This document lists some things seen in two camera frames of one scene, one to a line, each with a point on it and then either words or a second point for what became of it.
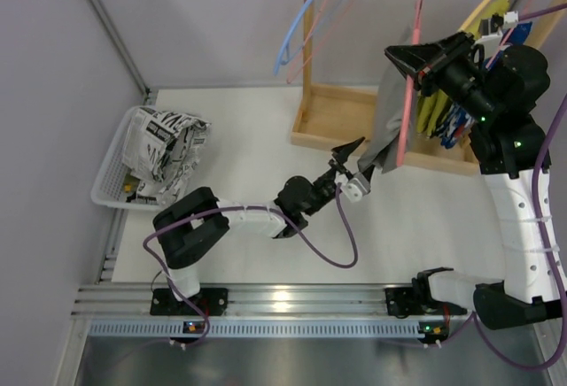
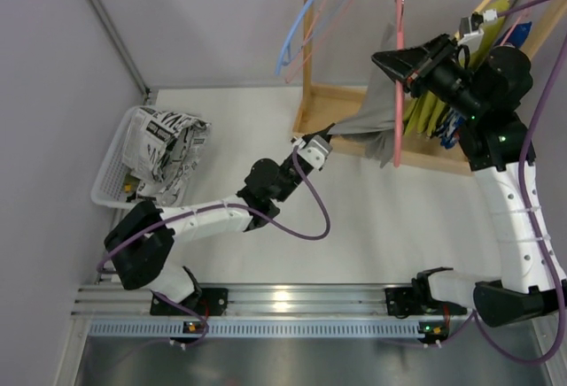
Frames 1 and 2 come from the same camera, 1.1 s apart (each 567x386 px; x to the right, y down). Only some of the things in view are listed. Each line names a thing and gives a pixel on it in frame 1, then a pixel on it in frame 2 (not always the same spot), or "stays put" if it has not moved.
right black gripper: x=437 y=65 stays put
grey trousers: x=384 y=154 -> x=377 y=124
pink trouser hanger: x=408 y=87 -> x=400 y=79
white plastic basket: x=108 y=184 stays put
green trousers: x=432 y=103 stays put
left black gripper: x=336 y=170 -> x=291 y=168
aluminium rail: x=249 y=299 stays put
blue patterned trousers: x=458 y=121 stays put
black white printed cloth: x=163 y=149 stays put
